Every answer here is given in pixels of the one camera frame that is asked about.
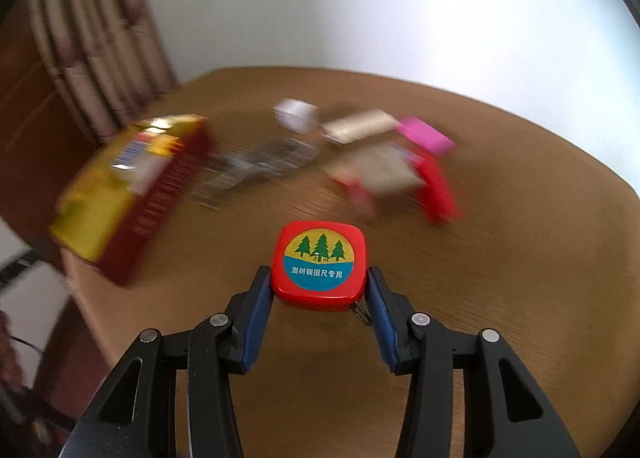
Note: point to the small pink box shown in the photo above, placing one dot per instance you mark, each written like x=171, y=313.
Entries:
x=427, y=136

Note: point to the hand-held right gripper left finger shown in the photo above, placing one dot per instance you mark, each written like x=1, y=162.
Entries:
x=255, y=320

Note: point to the red tape measure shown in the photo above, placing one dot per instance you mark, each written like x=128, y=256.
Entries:
x=318, y=263

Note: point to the red and gold box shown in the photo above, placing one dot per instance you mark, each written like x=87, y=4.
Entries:
x=125, y=198

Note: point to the red and beige box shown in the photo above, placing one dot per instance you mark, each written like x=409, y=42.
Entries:
x=390, y=176

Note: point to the beige striped curtain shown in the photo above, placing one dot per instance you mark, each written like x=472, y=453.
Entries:
x=100, y=38

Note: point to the brown wooden cabinet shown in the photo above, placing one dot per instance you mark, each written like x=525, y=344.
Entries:
x=25, y=113

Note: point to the small beige box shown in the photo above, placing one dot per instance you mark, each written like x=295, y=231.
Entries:
x=357, y=126

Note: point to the clear plastic bag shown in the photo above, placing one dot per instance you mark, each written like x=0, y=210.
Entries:
x=255, y=168

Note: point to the small white box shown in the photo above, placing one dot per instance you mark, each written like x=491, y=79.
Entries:
x=295, y=116

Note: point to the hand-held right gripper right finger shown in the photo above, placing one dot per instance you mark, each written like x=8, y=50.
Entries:
x=382, y=325

